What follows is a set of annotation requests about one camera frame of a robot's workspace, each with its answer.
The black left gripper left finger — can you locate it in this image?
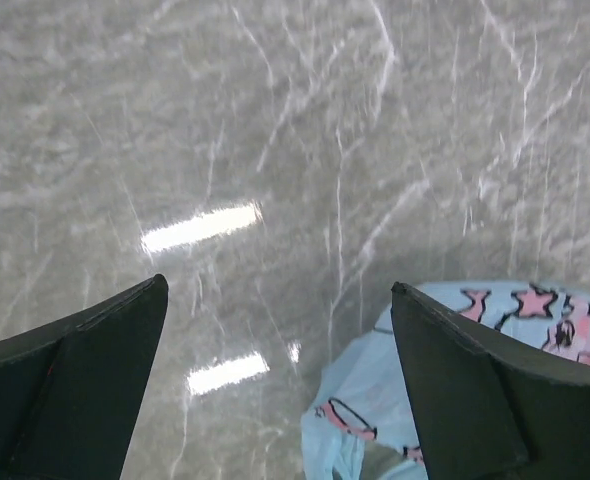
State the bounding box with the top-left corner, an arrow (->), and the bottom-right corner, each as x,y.
0,274 -> 169,479

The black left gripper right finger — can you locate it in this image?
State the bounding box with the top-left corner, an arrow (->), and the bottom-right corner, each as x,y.
391,283 -> 590,479

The light blue plastic bag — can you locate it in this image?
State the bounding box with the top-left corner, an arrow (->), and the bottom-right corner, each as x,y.
301,280 -> 590,479

